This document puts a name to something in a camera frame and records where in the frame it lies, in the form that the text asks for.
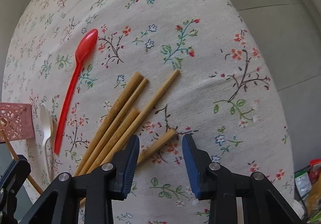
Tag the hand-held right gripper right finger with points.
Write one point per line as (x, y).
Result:
(191, 163)

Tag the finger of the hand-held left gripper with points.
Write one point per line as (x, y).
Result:
(17, 168)

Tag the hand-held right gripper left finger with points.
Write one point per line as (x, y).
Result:
(130, 163)

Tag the bamboo chopstick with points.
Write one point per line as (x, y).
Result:
(8, 143)
(121, 131)
(125, 111)
(117, 106)
(158, 145)
(159, 93)

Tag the pink perforated basket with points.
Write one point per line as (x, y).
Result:
(17, 123)

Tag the red plastic spoon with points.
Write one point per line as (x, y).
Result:
(85, 43)

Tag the white plastic spoon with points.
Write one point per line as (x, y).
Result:
(46, 118)

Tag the floral tablecloth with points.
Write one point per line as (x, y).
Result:
(200, 76)

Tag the green white packet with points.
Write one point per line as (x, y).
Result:
(302, 182)

